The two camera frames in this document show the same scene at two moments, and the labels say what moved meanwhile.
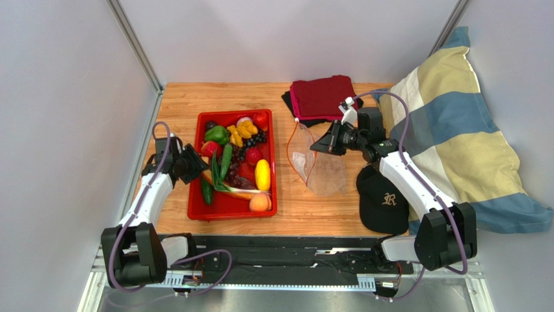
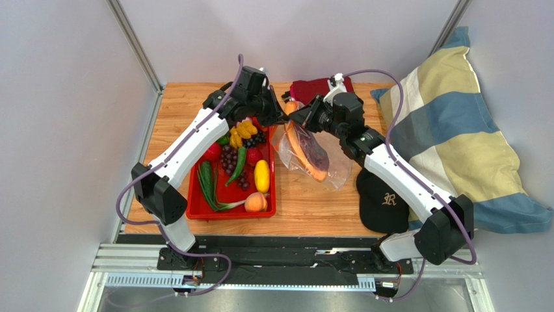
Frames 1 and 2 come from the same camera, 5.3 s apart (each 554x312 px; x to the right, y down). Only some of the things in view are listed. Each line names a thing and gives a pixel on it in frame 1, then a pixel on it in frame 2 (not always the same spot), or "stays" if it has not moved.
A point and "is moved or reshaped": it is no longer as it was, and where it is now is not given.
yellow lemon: (263, 175) stays
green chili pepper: (227, 152) → (240, 159)
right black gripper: (335, 139) → (309, 115)
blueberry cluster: (256, 138) stays
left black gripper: (197, 164) → (277, 116)
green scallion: (220, 184) → (214, 204)
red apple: (207, 148) stays
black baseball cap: (383, 206) stays
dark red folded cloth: (322, 97) stays
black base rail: (233, 262) stays
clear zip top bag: (321, 172) is moved or reshaped
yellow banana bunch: (244, 130) stays
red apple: (253, 155) stays
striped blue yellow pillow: (437, 112) stays
